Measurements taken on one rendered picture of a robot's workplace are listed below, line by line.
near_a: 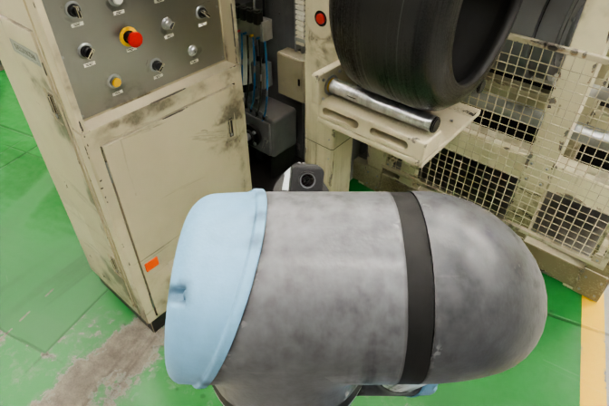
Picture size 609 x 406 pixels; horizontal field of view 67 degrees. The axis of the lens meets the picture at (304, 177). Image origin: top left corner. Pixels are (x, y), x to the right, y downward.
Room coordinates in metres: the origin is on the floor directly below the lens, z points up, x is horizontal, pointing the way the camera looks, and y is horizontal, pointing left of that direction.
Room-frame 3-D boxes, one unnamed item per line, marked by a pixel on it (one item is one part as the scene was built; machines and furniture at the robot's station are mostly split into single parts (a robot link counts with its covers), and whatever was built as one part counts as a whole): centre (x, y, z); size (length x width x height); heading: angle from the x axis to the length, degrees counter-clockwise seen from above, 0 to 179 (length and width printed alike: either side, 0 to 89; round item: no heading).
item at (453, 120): (1.24, -0.30, 0.80); 0.37 x 0.36 x 0.02; 139
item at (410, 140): (1.13, -0.20, 0.83); 0.36 x 0.09 x 0.06; 49
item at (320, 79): (1.36, -0.16, 0.90); 0.40 x 0.03 x 0.10; 139
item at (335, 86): (1.13, -0.21, 0.90); 0.35 x 0.05 x 0.05; 49
